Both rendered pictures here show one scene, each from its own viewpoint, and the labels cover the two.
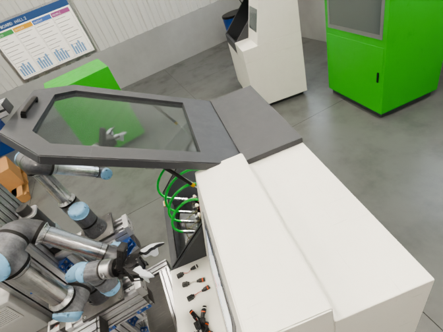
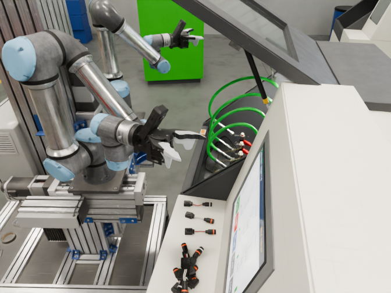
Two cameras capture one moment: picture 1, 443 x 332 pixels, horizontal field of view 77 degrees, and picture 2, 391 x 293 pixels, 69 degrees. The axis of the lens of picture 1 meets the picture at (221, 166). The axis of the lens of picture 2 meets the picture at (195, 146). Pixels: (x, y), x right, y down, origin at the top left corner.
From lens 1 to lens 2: 42 cm
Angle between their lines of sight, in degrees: 10
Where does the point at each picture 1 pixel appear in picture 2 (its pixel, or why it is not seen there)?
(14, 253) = (46, 59)
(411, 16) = not seen: outside the picture
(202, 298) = (202, 239)
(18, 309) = (17, 144)
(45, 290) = (53, 124)
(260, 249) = (365, 187)
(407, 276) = not seen: outside the picture
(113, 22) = not seen: outside the picture
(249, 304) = (330, 242)
